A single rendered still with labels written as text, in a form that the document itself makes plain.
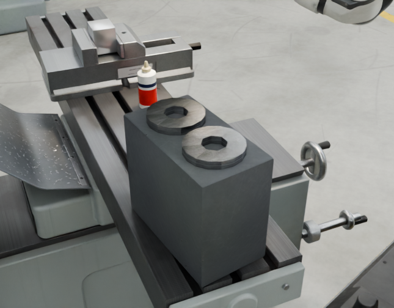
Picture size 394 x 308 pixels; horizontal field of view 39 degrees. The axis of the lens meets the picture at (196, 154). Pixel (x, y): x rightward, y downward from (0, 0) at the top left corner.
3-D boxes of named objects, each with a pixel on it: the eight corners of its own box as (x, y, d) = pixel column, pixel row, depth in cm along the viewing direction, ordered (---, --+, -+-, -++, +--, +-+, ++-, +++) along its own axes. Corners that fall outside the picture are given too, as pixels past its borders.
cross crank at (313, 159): (312, 163, 170) (317, 129, 163) (335, 185, 161) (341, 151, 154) (266, 176, 164) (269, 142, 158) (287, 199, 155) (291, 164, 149)
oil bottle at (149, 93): (153, 100, 128) (151, 55, 122) (160, 108, 125) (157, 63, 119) (137, 103, 127) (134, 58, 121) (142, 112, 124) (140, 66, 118)
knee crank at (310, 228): (358, 215, 164) (361, 198, 161) (371, 228, 159) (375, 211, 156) (293, 235, 157) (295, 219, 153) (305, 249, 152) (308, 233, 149)
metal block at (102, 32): (110, 42, 136) (109, 18, 133) (117, 51, 131) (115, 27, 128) (89, 45, 134) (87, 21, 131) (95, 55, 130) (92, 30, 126)
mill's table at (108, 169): (99, 27, 184) (97, 3, 180) (306, 299, 91) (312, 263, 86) (27, 38, 177) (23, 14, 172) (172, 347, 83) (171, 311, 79)
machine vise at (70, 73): (175, 52, 149) (174, 13, 143) (195, 77, 138) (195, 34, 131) (41, 74, 139) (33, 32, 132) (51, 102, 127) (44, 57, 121)
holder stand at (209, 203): (189, 183, 103) (188, 85, 91) (266, 256, 88) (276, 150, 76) (130, 207, 97) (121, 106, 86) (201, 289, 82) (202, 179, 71)
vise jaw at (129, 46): (131, 36, 141) (130, 21, 138) (146, 55, 131) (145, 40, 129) (107, 40, 139) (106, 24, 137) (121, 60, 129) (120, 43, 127)
